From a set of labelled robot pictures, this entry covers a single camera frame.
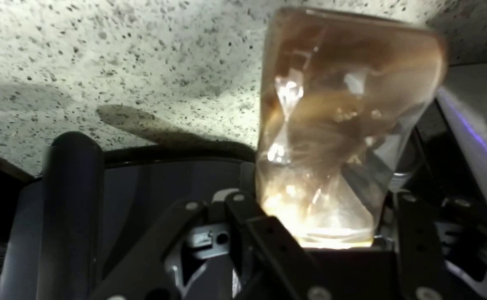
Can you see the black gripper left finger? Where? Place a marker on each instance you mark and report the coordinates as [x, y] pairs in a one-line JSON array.
[[265, 238]]

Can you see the black air fryer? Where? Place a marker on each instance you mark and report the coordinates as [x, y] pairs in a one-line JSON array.
[[144, 183]]

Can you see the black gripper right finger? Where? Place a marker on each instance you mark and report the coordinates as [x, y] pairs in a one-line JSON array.
[[421, 250]]

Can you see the clear bottle with brown liquid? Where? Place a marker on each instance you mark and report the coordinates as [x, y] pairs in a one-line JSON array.
[[344, 121]]

